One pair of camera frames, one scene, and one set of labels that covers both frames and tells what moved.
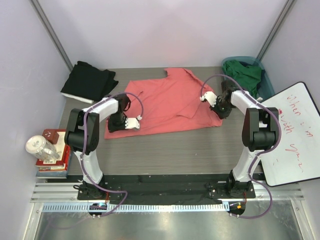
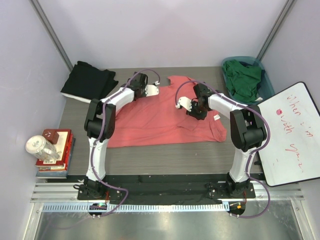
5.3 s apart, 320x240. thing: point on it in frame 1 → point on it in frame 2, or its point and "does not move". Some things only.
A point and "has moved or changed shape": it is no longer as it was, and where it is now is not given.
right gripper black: [221, 115] → [192, 113]
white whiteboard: [297, 157] does not move
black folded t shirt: [89, 82] does not move
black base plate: [172, 187] does not move
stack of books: [57, 168] does not move
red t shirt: [172, 101] has moved or changed shape
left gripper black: [112, 128] → [143, 87]
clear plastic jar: [42, 148] does not move
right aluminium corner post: [287, 6] does not move
